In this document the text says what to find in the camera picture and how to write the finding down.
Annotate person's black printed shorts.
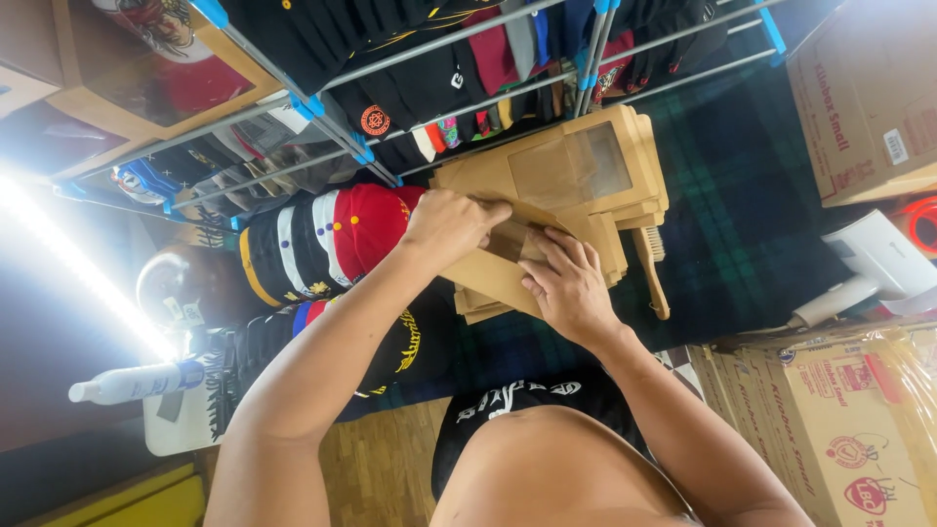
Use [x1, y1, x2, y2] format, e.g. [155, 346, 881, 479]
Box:
[430, 372, 654, 502]

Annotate row of red white caps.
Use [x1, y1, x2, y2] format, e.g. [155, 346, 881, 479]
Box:
[239, 183, 427, 308]

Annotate orange round object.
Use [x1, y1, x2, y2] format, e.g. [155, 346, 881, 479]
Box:
[895, 195, 937, 259]

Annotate person's left hand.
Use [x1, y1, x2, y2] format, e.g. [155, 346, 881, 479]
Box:
[403, 189, 514, 275]

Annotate glossy brown helmet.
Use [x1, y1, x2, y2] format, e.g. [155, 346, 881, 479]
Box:
[135, 243, 246, 332]

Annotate brown cardboard shipping box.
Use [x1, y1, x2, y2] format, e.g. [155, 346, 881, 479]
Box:
[786, 0, 937, 209]

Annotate bright light strip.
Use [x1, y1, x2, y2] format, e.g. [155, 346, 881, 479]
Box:
[0, 164, 180, 363]

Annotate kraft window box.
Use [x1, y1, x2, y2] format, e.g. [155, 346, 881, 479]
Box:
[438, 192, 581, 319]

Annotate plain brown cardboard box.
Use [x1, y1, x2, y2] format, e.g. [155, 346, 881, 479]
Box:
[0, 0, 65, 122]

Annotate dark green plaid blanket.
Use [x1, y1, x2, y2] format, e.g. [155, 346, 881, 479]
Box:
[333, 44, 879, 424]

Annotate plastic-wrapped bundle of cardboard boxes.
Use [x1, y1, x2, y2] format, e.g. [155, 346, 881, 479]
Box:
[688, 321, 937, 527]

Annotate grey metal rack with caps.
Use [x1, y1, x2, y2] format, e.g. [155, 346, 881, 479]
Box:
[51, 0, 788, 231]

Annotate wooden brush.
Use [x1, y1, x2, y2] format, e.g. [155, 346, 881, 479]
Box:
[631, 226, 672, 322]

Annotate person's right hand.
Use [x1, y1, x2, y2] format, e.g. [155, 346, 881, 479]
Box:
[517, 225, 625, 350]

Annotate stack of kraft folded cartons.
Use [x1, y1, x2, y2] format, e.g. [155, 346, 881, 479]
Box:
[430, 104, 671, 325]

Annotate person's bare torso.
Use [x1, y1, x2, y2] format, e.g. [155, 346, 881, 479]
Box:
[428, 404, 704, 527]

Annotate white handheld steamer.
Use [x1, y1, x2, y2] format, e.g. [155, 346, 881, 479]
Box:
[785, 210, 937, 331]

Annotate row of black embroidered caps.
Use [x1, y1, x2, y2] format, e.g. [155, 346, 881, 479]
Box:
[205, 289, 462, 440]

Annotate white plastic stand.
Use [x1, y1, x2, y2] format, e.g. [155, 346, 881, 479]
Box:
[142, 381, 229, 458]

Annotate white spray bottle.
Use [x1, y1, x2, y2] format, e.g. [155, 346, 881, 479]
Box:
[68, 358, 207, 406]

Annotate yellow board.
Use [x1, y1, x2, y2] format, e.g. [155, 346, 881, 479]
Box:
[18, 461, 207, 527]

